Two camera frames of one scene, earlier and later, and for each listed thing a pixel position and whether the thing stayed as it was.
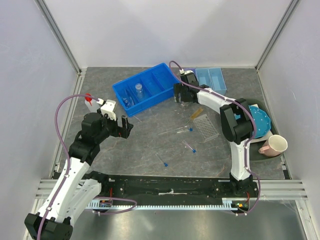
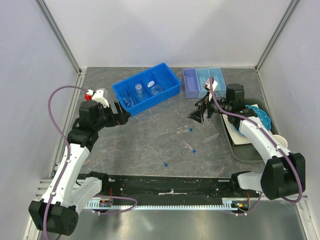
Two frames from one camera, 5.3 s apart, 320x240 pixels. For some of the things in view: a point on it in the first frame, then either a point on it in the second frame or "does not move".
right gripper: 179,88 to 198,114
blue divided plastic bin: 141,91 does not move
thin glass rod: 137,119 does not move
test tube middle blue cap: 193,150 does not move
